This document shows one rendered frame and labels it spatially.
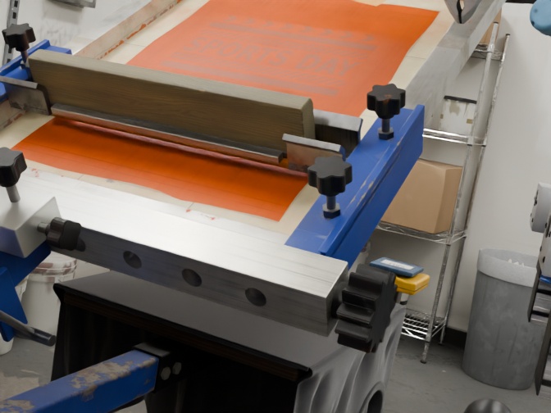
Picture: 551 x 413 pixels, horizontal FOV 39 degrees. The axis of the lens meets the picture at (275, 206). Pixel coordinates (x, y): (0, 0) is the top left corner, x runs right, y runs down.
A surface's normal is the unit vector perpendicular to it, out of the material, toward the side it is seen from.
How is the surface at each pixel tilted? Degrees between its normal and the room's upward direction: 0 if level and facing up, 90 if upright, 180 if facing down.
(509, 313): 93
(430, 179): 87
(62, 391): 0
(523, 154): 90
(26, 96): 122
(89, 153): 32
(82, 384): 0
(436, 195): 88
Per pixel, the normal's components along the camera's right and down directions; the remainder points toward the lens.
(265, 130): -0.45, 0.59
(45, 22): 0.89, 0.22
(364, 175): -0.07, -0.80
